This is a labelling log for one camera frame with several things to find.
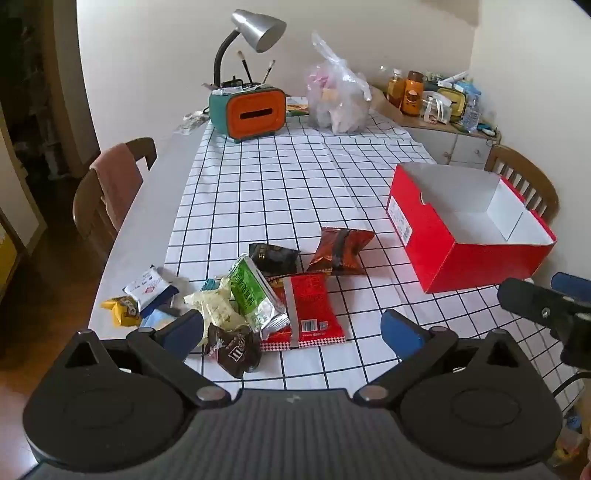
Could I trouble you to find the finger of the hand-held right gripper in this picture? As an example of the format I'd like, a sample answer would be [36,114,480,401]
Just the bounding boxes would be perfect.
[498,277,578,333]
[551,272,591,306]

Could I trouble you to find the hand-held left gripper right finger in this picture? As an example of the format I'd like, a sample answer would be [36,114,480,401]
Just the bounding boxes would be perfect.
[353,308,532,409]

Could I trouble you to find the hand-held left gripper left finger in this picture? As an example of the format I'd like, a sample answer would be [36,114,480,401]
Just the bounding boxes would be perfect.
[60,310,232,409]

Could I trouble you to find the light blue snack packet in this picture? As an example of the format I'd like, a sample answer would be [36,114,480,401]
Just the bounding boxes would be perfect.
[139,305,185,330]

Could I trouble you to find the pale yellow snack packet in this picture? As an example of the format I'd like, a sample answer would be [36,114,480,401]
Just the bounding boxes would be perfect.
[184,277,247,347]

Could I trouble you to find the brown candy packet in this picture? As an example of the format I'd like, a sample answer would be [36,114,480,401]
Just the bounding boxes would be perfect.
[205,323,263,380]

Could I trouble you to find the white and blue snack packet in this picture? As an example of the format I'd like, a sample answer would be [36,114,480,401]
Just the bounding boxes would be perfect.
[123,266,180,311]

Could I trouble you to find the red cardboard shoe box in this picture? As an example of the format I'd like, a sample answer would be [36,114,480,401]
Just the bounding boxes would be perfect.
[386,162,558,294]

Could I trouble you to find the green snack packet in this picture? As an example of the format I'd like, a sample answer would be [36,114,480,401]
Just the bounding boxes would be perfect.
[228,255,290,340]

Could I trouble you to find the red checkered snack packet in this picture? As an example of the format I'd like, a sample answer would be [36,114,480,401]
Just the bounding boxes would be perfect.
[261,272,347,352]

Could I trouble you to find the dark red chip bag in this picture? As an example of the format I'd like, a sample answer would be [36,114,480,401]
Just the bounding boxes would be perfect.
[305,226,376,277]

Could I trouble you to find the black snack packet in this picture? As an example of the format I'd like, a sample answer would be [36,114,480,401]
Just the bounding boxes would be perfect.
[248,242,301,278]

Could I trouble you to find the yellow patterned cloth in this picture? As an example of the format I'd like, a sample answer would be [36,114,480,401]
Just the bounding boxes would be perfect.
[554,401,591,468]

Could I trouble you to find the wooden slatted chair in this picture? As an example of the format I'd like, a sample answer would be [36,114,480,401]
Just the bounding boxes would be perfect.
[485,144,559,222]

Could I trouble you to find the wooden chair with towel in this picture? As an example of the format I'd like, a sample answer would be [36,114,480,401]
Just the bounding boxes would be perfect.
[73,137,158,259]

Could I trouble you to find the pink towel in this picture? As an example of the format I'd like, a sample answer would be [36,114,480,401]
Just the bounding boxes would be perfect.
[90,143,144,217]

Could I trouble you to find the black and white checkered tablecloth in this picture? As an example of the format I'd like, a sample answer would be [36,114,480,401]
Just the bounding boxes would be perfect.
[164,96,578,393]

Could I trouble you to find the white and wood cabinet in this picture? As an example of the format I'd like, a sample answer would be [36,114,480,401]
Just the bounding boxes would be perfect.
[369,85,502,167]

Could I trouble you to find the clear water bottle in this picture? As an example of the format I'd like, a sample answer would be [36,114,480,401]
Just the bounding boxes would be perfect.
[463,99,481,134]

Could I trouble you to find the yellow tissue box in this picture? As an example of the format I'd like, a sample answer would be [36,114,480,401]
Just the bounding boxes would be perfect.
[436,88,467,121]

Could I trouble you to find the orange thermos bottle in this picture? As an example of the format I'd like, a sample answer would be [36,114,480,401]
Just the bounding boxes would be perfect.
[401,71,424,116]

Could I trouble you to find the orange and teal tissue box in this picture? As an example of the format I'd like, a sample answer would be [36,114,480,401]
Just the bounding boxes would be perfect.
[209,83,289,143]

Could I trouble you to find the brown cardboard piece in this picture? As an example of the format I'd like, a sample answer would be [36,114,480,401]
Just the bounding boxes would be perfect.
[369,85,393,112]

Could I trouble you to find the clear plastic bag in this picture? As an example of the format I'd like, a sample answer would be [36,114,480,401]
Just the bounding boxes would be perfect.
[305,31,374,136]

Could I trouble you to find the silver desk lamp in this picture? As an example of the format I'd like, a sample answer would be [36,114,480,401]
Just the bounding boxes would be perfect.
[212,9,287,88]

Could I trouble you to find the white handled bag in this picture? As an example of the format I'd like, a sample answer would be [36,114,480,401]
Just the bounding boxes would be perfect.
[421,92,448,124]

